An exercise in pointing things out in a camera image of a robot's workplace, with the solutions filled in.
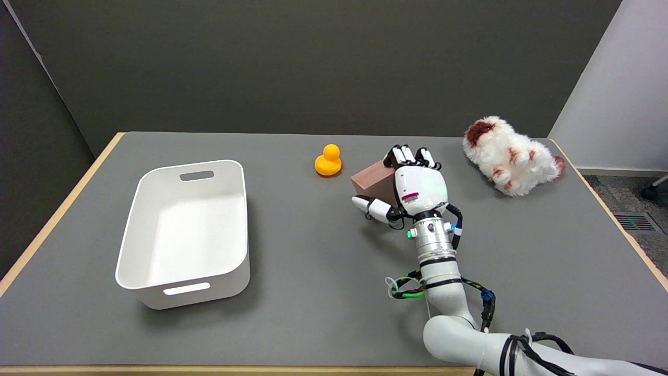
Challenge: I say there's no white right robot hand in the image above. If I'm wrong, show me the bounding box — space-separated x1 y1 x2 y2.
352 145 449 225

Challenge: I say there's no wooden cube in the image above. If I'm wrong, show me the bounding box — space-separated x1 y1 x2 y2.
351 160 403 208

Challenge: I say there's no orange rubber duck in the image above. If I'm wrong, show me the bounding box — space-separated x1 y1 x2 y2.
314 144 343 177

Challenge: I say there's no white brown plush toy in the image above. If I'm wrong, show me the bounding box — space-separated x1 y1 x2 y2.
462 116 566 197

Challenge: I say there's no floor vent grate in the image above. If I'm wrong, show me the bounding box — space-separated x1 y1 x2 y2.
613 211 657 232

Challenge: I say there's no white plastic bin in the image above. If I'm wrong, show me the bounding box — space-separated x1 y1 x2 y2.
115 159 251 310

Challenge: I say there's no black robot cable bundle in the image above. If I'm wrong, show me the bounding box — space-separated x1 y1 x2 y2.
385 204 668 376

